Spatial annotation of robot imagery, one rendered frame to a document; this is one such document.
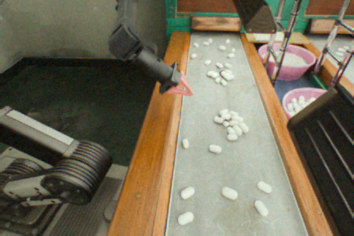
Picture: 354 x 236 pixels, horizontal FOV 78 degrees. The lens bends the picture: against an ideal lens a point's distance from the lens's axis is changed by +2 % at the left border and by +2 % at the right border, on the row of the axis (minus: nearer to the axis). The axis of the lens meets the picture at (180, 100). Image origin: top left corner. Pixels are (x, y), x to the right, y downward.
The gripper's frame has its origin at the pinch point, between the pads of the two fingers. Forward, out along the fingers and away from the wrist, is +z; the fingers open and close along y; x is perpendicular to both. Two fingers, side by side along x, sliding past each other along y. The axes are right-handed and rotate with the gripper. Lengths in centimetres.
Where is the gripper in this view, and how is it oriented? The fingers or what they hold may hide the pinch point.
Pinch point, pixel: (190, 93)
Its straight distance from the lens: 67.5
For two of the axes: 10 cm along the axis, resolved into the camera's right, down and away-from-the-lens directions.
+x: -6.4, 5.7, 5.1
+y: 0.8, -6.1, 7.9
